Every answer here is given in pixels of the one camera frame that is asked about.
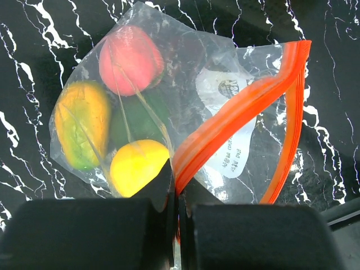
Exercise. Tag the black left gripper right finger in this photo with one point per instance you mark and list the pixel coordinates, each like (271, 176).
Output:
(214, 235)

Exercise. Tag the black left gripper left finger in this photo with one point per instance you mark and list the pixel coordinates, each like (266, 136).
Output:
(115, 233)

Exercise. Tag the green avocado toy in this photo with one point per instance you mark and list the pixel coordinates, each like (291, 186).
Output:
(131, 116)

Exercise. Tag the yellow orange papaya toy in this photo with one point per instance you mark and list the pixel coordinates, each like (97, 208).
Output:
(82, 120)

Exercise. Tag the clear zip top bag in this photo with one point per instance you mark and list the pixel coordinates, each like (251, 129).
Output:
(235, 113)

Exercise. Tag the pink peach toy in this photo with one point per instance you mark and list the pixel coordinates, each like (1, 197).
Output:
(130, 61)

